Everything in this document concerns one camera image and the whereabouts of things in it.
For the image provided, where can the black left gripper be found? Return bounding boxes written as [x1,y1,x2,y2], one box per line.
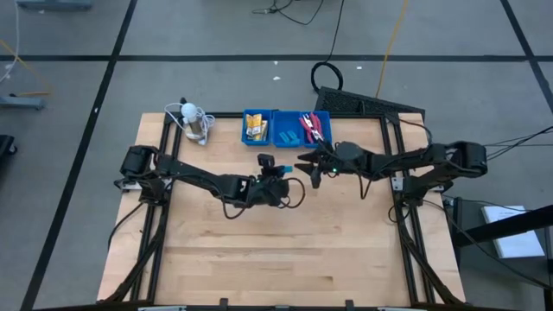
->
[254,154,291,209]

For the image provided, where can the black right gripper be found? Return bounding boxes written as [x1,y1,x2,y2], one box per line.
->
[295,141,368,190]

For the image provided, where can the blue plastic slotted bin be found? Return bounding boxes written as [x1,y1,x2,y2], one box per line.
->
[271,110,302,149]
[240,108,273,147]
[300,110,333,149]

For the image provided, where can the black perforated panel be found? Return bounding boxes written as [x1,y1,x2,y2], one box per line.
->
[314,86,427,120]

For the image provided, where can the white bulb table lamp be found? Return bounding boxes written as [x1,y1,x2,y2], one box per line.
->
[180,101,204,140]

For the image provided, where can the black side cart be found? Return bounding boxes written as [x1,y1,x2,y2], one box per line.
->
[444,196,553,311]

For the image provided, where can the white paper booklet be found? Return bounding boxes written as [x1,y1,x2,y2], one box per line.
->
[481,205,546,259]

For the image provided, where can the grey metal stand foot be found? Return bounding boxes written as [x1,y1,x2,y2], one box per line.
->
[0,97,47,111]

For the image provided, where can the black floor object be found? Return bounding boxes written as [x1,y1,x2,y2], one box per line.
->
[0,134,18,174]

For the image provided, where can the grey metal stand base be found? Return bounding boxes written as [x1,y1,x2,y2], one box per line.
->
[16,0,94,12]

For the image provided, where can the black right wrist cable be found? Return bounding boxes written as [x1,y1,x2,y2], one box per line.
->
[357,171,376,200]

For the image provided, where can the black aluminium table frame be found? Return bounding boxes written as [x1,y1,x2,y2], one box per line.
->
[103,111,466,311]

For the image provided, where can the white lamp cable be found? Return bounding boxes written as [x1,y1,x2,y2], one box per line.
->
[163,102,216,146]

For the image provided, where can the black coiled floor cable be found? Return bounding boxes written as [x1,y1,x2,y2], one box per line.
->
[309,0,346,94]

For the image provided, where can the yellow floor cable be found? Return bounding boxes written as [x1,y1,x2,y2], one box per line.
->
[374,0,410,98]

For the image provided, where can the thin black floor cable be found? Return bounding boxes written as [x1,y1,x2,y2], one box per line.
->
[251,0,325,26]

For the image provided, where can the black left base cable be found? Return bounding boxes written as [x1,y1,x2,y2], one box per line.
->
[106,200,148,251]

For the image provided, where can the black base cable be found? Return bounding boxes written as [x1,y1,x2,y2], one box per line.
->
[106,200,148,251]
[425,198,553,290]

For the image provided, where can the black right base cable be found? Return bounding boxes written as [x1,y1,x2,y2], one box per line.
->
[425,198,553,290]

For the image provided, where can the black right arm supply cables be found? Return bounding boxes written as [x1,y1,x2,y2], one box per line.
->
[479,124,553,168]

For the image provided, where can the orange-yellow floor cable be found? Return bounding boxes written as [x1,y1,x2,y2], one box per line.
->
[0,39,52,98]

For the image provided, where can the white floor cable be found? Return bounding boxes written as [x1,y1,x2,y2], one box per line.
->
[0,0,22,84]

